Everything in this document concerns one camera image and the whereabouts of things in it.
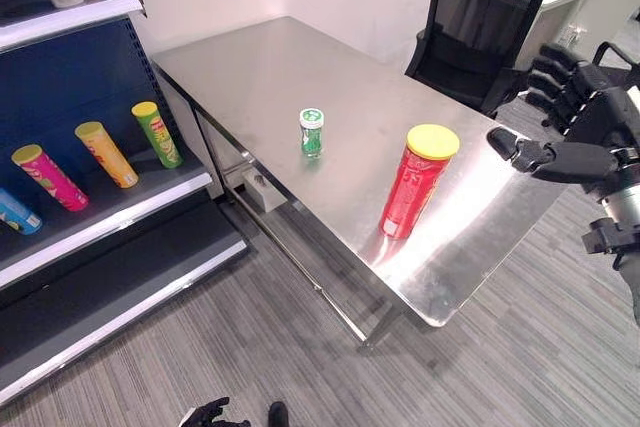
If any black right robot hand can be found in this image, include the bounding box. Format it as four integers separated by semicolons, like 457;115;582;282
486;42;640;196

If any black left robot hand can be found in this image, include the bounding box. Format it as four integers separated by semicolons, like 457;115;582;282
175;396;251;427

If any dark robot foot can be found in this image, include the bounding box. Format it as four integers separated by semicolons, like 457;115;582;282
267;400;290;427

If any black office chair armrest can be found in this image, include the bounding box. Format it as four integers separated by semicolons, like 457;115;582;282
591;40;640;73

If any white desk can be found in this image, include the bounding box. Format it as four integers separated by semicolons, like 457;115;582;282
509;0;597;68

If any black mesh office chair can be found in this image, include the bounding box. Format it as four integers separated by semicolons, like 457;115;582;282
403;0;550;120

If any red chip can yellow lid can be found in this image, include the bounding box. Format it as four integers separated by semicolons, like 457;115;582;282
379;123;461;241

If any stainless steel table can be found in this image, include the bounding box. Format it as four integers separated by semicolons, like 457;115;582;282
149;15;569;353

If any blue and grey store shelf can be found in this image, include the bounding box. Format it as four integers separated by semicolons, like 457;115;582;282
0;0;249;404

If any small green gum bottle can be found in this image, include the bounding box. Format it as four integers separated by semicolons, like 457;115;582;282
298;107;327;160

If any blue chip can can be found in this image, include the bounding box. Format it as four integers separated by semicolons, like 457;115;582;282
0;187;44;236

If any orange chip can yellow lid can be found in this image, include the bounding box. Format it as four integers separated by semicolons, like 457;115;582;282
74;121;140;189

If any pink chip can yellow lid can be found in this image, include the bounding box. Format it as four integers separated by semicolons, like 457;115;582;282
11;143;90;213

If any green chip can yellow lid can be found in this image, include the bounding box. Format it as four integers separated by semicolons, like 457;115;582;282
131;101;185;170

